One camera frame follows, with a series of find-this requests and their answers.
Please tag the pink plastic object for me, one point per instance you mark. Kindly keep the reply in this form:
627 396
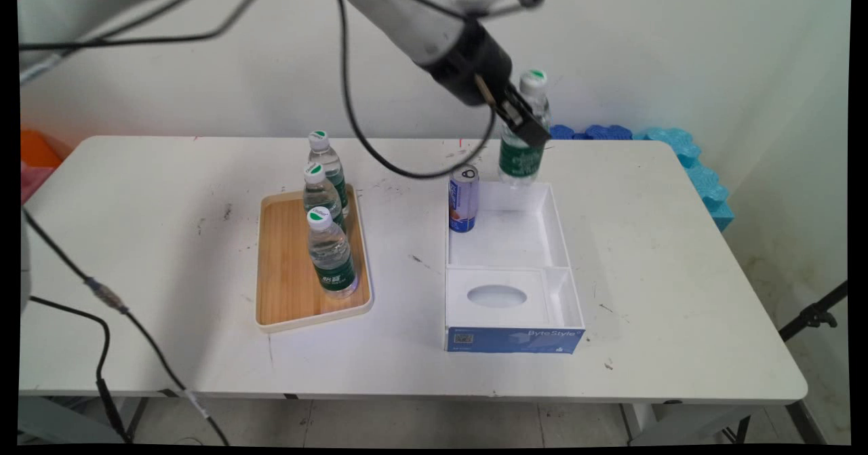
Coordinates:
34 178

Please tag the blue drink can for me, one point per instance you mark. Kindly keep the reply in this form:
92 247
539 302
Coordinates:
463 199

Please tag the black tripod stand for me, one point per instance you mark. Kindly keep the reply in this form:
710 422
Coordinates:
814 316

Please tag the green label water bottle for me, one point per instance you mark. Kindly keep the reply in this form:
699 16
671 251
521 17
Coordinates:
321 197
331 255
328 163
521 160

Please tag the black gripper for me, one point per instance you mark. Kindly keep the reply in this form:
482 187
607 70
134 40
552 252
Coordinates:
471 62

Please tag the wooden tray cream rim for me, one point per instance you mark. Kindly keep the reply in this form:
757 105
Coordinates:
288 272

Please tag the light blue foam mat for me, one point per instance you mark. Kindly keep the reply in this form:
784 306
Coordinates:
702 173

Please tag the orange plastic object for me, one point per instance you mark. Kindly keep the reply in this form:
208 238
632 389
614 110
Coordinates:
41 148

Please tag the white organizer box blue front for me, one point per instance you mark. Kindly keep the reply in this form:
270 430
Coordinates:
510 272

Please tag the grey table leg frame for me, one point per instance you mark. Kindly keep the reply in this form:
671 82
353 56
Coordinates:
685 424

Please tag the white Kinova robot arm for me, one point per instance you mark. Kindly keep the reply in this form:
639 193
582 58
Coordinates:
400 11

